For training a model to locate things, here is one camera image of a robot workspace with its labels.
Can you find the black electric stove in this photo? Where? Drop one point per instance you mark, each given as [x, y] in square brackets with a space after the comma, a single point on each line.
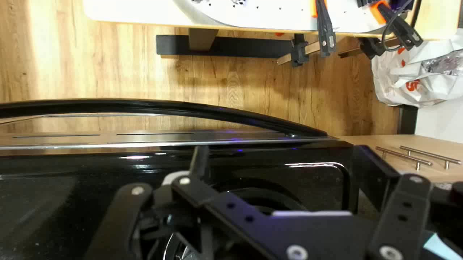
[73, 193]

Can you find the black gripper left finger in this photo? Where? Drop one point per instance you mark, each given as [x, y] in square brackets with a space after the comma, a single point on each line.
[232, 211]

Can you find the wooden bar clamp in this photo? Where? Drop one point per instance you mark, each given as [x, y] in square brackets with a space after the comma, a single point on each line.
[300, 52]

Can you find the orange black clamp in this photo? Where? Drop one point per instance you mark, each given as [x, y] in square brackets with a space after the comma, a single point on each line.
[400, 26]
[326, 29]

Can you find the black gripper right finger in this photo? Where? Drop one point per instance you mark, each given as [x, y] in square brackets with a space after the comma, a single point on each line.
[403, 217]

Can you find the white robot base board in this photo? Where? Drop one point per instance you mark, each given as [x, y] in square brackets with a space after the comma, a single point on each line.
[251, 12]

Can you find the white plastic bag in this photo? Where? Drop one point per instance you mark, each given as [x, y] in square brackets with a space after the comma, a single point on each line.
[420, 73]

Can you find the wooden base cabinet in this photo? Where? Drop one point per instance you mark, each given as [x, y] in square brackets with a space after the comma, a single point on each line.
[434, 167]

